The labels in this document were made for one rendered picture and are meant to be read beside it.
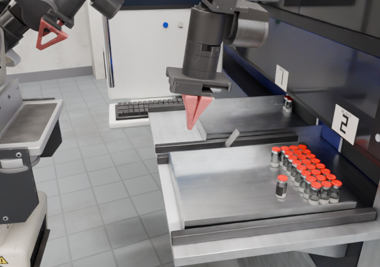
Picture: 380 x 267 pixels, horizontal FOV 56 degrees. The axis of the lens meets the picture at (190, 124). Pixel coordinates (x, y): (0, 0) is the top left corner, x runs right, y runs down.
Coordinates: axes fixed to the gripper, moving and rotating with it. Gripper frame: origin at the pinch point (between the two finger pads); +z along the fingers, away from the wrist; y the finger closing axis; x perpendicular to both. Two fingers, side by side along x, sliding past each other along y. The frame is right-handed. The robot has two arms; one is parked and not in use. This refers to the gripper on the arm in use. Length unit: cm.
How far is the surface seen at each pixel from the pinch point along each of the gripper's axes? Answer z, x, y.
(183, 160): 18.4, 19.8, 4.7
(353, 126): -0.5, 4.0, 35.6
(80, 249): 113, 90, -24
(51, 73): 114, 393, -89
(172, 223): 20.3, -1.8, -0.5
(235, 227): 16.6, -7.2, 9.9
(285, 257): 54, 24, 44
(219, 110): 16, 52, 22
